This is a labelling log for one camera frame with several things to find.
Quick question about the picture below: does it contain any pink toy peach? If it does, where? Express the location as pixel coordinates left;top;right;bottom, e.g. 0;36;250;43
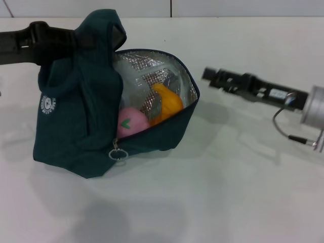
116;107;150;139

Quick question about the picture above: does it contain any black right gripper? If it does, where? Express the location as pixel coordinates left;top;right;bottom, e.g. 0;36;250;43
201;67;308;111

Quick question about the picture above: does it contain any dark teal insulated lunch bag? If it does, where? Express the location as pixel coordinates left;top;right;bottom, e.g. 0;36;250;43
32;9;200;179

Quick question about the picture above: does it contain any right gripper cable with connector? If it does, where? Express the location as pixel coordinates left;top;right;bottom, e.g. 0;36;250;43
272;92;324;152

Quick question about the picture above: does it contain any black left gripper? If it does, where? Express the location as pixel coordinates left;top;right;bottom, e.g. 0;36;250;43
0;22;101;67

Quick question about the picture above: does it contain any yellow toy banana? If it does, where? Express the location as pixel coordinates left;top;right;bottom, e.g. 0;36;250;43
149;83;184;127

